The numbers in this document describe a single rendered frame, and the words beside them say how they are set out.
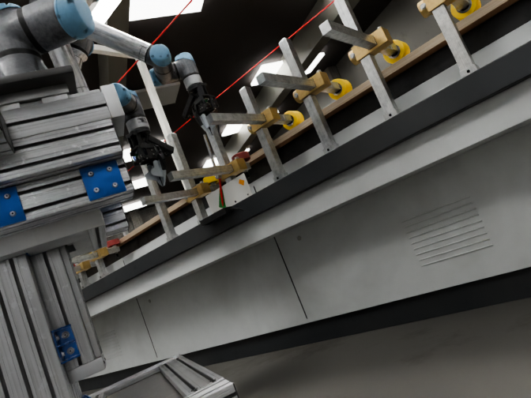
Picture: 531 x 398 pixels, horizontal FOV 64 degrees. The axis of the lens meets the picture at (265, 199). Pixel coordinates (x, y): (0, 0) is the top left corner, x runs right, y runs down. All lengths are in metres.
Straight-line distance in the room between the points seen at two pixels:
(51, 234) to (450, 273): 1.29
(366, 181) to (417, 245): 0.35
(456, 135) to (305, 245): 0.84
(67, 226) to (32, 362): 0.34
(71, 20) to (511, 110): 1.17
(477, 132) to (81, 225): 1.12
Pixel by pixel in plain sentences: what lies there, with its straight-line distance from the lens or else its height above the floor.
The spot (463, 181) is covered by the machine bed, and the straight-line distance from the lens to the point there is 1.61.
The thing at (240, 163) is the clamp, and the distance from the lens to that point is 1.80.
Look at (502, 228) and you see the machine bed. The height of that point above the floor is 0.24.
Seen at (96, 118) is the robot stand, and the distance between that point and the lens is 1.15.
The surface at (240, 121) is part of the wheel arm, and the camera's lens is 1.57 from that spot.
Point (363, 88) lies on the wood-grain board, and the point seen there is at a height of 0.88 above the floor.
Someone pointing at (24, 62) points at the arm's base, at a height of 1.09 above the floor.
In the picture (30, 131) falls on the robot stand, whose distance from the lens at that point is 1.14.
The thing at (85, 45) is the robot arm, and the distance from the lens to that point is 1.99.
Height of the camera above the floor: 0.44
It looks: 7 degrees up
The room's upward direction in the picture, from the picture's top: 22 degrees counter-clockwise
